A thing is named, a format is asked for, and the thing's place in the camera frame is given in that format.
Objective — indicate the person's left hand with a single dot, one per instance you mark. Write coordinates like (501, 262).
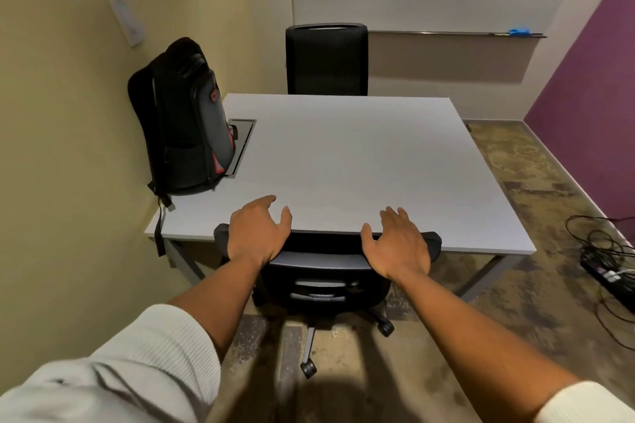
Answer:
(255, 234)

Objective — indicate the person's right hand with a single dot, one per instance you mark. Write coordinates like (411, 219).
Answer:
(399, 246)

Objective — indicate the person's right middle finger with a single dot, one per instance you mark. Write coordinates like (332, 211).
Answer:
(401, 216)

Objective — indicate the person's left thumb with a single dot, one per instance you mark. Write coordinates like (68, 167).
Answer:
(285, 222)

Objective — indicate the person's right thumb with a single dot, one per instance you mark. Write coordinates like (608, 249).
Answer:
(367, 235)

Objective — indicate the person's right forearm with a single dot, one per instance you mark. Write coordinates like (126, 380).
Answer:
(471, 338)

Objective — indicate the person's left forearm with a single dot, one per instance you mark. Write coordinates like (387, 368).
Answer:
(218, 303)

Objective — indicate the black office chair with castors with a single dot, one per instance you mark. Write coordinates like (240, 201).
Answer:
(327, 279)

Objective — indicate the grey metal table leg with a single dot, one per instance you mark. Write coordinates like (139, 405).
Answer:
(183, 261)
(483, 276)

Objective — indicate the black backpack with red accents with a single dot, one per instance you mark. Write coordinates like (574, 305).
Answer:
(186, 130)

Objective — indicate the black mesh-back office chair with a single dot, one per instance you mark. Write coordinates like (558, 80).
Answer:
(327, 61)

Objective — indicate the metal whiteboard tray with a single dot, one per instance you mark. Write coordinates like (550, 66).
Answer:
(446, 33)

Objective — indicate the white knit sweater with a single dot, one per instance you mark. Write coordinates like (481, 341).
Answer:
(149, 363)

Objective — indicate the black power strip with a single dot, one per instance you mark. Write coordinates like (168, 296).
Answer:
(607, 281)

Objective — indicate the blue whiteboard eraser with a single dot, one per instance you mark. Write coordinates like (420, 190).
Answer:
(519, 32)

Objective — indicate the white plug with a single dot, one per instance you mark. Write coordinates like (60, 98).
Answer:
(613, 275)

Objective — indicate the white wall plate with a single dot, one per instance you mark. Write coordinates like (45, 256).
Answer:
(127, 21)

